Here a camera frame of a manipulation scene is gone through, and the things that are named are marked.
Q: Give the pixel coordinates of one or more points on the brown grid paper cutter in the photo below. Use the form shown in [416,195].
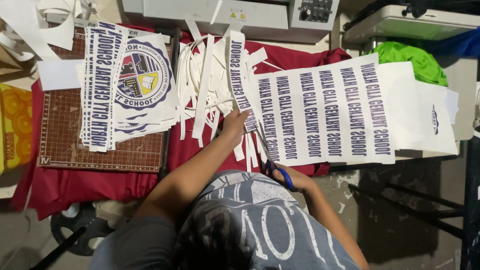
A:
[63,138]

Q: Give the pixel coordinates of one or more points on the black fan base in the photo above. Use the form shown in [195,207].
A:
[80,228]

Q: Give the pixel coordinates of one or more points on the black metal stand legs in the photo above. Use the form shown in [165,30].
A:
[412,210]

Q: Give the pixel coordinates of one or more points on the red cloth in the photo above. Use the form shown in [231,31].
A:
[93,187]

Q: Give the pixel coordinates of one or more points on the grey laminator machine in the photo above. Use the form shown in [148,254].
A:
[258,17]

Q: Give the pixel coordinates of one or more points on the stack of printed logo sheets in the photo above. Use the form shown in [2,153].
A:
[146,78]

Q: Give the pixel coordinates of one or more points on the blank white paper sheet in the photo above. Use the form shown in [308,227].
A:
[58,75]

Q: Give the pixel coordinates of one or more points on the person's left fingers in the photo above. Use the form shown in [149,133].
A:
[243,114]

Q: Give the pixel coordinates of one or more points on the printed paper strip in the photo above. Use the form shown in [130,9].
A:
[238,75]

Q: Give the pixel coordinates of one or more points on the pile of white paper offcuts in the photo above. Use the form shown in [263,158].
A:
[204,82]

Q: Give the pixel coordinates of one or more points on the heap of curled paper scraps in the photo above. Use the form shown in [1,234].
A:
[33,26]

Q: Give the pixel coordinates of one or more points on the person's grey printed shirt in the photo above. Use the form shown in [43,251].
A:
[243,225]

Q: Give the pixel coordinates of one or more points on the yellow orange-print box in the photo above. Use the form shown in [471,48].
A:
[15,127]

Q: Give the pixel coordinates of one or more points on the person's right hand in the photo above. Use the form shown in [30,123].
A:
[296,180]

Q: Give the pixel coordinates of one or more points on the blue cloth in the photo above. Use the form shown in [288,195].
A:
[459,45]

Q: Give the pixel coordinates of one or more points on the stack of white sheets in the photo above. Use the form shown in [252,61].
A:
[416,112]

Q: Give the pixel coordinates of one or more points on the stack of printed text strips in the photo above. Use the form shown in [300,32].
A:
[99,86]

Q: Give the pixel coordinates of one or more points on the person's right fingers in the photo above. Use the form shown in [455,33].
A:
[279,173]

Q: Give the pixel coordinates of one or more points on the large printed text sheet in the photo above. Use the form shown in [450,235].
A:
[330,112]

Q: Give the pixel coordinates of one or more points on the person's left hand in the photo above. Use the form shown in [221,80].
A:
[233,125]

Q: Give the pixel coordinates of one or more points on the green plastic bag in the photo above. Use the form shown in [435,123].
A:
[416,62]

